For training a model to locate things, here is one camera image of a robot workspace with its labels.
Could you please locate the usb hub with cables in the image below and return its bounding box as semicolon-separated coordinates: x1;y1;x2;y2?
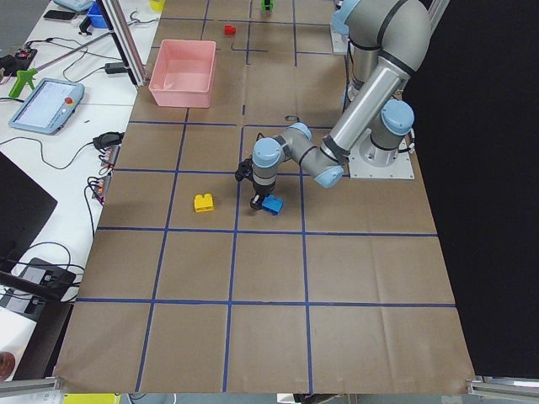
87;131;125;204

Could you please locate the yellow toy block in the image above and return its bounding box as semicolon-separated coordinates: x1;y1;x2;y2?
194;193;215;213

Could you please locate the black laptop charger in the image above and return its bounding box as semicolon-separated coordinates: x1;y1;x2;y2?
104;62;127;75

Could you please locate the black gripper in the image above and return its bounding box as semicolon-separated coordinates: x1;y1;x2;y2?
249;184;275;210

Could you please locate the black phone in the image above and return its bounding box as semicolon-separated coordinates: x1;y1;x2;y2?
43;10;77;22

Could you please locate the black electronics box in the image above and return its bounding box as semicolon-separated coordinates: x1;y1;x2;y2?
14;258;76;301

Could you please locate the black monitor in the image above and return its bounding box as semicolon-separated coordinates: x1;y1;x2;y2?
1;153;57;271

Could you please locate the blue teach pendant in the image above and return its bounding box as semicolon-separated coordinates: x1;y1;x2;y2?
8;78;85;135

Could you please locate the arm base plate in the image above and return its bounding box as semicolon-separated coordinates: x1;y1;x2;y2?
330;29;349;56
349;133;415;180

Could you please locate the pink plastic box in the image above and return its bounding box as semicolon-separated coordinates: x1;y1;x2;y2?
149;40;216;109

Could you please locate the aluminium frame post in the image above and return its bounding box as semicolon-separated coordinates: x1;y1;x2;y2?
96;0;147;88

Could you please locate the blue toy block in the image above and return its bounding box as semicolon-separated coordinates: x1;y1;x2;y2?
262;194;284;215

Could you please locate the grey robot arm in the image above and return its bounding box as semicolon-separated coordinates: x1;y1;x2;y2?
235;1;433;210
331;0;357;36

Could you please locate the green toy block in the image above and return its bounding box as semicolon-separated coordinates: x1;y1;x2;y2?
260;0;274;12

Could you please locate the blue storage bin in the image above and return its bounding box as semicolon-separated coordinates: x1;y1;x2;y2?
79;1;108;32

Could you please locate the wrist black camera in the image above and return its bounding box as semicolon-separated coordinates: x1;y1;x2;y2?
234;157;253;183

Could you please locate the metal reacher grabber tool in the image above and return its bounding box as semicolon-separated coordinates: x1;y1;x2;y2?
8;12;159;98

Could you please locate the red toy block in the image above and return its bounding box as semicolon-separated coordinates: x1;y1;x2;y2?
223;24;237;36

